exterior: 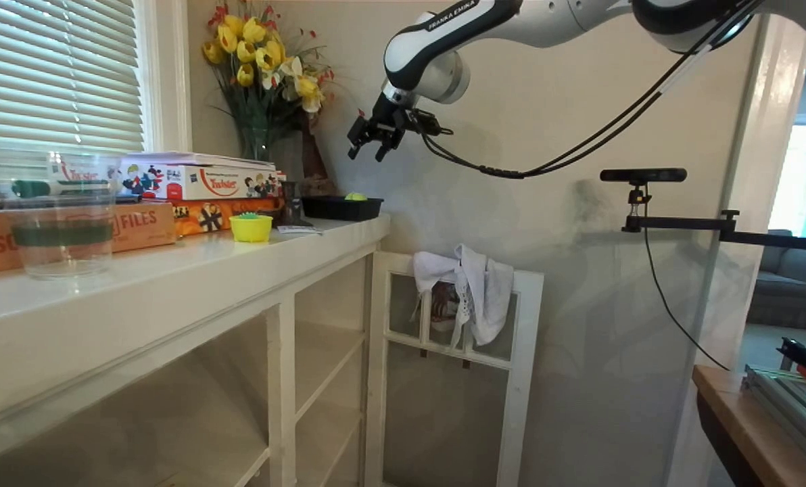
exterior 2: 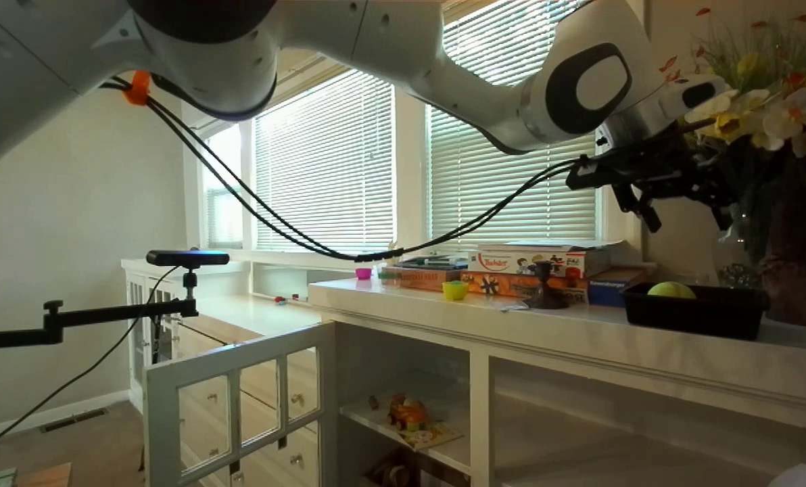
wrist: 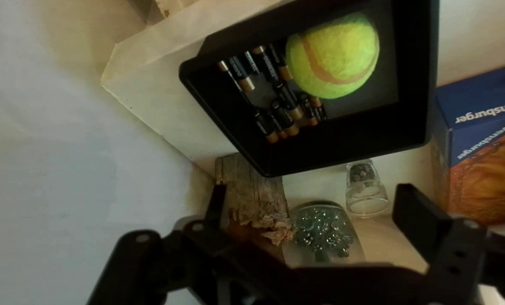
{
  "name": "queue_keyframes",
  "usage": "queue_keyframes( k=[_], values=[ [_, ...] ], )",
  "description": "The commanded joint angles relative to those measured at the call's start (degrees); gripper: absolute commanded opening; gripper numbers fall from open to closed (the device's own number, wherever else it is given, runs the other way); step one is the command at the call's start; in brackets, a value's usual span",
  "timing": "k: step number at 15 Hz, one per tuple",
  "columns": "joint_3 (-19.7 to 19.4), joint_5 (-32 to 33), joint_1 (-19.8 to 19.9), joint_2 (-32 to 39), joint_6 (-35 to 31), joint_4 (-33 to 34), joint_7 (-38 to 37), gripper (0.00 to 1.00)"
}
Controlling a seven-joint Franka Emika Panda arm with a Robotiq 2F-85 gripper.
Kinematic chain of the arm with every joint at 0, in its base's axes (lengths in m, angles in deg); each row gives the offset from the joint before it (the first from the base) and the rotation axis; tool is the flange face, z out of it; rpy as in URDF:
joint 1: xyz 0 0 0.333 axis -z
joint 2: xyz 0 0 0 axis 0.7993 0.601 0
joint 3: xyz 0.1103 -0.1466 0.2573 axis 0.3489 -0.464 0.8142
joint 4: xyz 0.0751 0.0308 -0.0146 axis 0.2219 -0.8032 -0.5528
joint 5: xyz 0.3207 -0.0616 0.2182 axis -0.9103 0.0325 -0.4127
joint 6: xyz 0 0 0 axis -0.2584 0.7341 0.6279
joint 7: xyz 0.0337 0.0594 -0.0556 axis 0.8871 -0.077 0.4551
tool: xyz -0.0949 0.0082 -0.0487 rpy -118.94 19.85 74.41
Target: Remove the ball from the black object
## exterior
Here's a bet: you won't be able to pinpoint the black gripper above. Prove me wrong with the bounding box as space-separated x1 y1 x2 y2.
343 85 458 166

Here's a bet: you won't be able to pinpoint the brown decorative object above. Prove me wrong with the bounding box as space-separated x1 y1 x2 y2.
298 119 339 199

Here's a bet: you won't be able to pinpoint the black rectangular tray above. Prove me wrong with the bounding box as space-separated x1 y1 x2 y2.
299 193 387 224

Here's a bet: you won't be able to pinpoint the small black figurine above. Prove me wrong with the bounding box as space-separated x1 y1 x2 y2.
276 178 314 231

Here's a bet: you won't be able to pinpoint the clear glass vase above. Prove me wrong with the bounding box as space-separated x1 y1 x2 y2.
232 105 284 166

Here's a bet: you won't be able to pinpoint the small yellow cup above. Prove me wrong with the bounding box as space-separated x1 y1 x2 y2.
228 212 276 246

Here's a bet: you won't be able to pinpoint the yellow and white flower bouquet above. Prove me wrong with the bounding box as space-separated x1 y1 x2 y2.
201 0 371 126

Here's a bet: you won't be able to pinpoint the orange board game box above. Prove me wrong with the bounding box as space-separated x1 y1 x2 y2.
168 196 290 242

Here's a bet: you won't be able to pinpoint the white board game box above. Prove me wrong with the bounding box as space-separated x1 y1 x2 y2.
113 149 290 203

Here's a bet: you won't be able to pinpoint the white cloth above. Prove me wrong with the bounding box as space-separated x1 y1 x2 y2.
408 242 518 353

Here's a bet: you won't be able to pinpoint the white shelf cabinet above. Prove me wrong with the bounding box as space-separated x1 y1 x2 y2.
0 215 395 487

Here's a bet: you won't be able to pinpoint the brown cardboard box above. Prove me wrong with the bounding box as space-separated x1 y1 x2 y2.
0 199 182 280

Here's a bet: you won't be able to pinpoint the clear plastic cup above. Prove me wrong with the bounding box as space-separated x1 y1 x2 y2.
0 144 71 280
55 149 121 266

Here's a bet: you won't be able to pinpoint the white window blind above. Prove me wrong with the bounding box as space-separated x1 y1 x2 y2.
0 0 147 199

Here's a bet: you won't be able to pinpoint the gray sofa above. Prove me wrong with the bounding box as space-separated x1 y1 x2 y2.
744 218 806 335

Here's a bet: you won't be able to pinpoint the red and black tool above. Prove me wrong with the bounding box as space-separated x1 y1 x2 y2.
774 335 806 383

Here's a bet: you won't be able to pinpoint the wooden table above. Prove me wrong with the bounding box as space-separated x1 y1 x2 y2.
689 362 806 487

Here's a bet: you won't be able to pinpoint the gray flat tray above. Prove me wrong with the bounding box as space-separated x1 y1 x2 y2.
742 362 806 469

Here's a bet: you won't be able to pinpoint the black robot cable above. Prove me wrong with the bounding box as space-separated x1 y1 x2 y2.
416 0 759 182

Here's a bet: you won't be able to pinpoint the black stereo camera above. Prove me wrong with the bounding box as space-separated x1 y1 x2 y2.
597 166 692 188

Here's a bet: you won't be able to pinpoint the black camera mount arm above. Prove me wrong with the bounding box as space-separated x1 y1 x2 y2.
620 182 806 254

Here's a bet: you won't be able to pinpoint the black camera cable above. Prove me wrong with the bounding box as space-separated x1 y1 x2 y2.
641 224 733 373

